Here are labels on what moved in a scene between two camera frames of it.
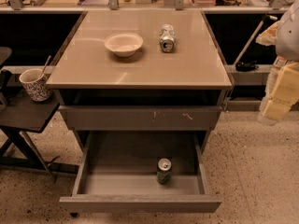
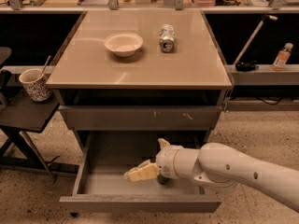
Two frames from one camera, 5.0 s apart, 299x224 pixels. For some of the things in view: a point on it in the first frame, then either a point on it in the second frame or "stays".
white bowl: x=123 y=44 stays
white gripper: x=288 y=41 → x=165 y=163
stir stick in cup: x=46 y=64 stays
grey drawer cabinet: x=140 y=71 stays
